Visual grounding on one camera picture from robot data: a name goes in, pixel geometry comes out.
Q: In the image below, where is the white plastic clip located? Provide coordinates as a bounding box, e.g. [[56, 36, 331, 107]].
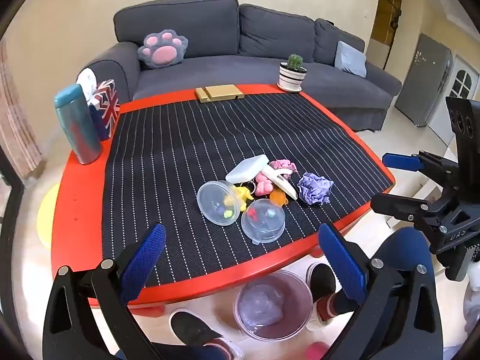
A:
[[261, 167, 299, 200]]

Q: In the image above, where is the red table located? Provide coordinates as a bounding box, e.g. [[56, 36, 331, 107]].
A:
[[51, 83, 396, 317]]

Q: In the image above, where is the pink pig keychain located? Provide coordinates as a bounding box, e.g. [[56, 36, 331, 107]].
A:
[[245, 172, 274, 197]]

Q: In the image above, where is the pink slipper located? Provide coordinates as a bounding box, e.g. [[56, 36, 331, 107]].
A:
[[305, 342, 328, 360]]

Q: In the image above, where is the white door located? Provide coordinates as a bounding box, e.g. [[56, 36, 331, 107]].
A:
[[448, 55, 480, 102]]

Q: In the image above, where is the person's right black shoe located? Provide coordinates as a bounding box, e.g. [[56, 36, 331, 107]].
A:
[[305, 262, 337, 327]]

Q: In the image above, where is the yellow stool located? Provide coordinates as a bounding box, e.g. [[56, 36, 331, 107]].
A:
[[37, 184, 62, 250]]

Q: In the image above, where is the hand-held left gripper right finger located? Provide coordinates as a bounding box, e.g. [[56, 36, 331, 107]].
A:
[[318, 223, 443, 360]]

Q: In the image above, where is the paw-shaped plush cushion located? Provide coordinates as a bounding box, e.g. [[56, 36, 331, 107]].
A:
[[137, 29, 189, 70]]

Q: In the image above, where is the purple paper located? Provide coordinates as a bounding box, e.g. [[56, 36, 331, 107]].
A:
[[297, 172, 334, 207]]

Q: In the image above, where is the person's left leg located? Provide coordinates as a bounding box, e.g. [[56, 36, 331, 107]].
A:
[[112, 337, 241, 360]]

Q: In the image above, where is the grey refrigerator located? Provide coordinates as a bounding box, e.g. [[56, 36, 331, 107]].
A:
[[395, 33, 454, 127]]

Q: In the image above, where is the clear plastic bin liner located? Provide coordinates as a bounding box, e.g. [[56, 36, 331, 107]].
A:
[[240, 283, 289, 327]]

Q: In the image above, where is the flag print tissue box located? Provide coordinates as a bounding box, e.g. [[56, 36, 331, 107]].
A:
[[87, 79, 121, 141]]

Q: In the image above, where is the light blue pillow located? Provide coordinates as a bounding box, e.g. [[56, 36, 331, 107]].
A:
[[334, 40, 367, 78]]

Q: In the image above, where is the grey sofa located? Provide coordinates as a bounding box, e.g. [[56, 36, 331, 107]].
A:
[[80, 0, 403, 133]]

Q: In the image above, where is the wooden phone stand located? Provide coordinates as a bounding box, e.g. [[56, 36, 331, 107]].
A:
[[195, 84, 245, 103]]

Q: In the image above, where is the person's black shoe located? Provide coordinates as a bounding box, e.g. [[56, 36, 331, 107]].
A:
[[169, 309, 224, 347], [305, 262, 337, 327]]

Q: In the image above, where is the yellow rubber toy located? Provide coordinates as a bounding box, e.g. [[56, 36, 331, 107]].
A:
[[225, 185, 253, 211]]

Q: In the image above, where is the clear round plastic container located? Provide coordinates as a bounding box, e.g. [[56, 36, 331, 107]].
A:
[[197, 180, 242, 227], [241, 199, 286, 244]]

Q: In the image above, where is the white plastic lid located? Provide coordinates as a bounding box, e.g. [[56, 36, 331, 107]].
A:
[[225, 154, 270, 184]]

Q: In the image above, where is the pink paper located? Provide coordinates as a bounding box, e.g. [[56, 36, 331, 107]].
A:
[[269, 159, 299, 177]]

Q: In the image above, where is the patterned curtain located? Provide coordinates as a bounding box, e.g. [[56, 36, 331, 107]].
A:
[[0, 43, 43, 179]]

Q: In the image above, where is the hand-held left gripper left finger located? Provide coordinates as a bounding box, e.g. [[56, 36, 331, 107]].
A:
[[42, 223, 177, 360]]

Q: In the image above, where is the person's left black shoe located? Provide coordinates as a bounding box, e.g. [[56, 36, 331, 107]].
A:
[[169, 309, 224, 347]]

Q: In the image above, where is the teal thermos bottle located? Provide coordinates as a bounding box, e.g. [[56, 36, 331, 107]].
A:
[[53, 83, 103, 165]]

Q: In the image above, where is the black striped table mat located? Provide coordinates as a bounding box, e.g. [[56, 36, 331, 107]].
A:
[[102, 92, 395, 287]]

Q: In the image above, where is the potted cactus striped pot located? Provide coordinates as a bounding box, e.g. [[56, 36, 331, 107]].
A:
[[278, 54, 309, 90]]

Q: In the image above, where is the white tissue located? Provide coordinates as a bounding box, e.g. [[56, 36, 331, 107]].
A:
[[77, 68, 99, 100]]

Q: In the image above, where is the person's right forearm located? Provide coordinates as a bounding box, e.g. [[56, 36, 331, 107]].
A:
[[463, 245, 480, 331]]

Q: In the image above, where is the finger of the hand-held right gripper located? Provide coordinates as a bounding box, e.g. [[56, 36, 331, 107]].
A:
[[370, 193, 457, 230], [382, 150, 457, 185]]

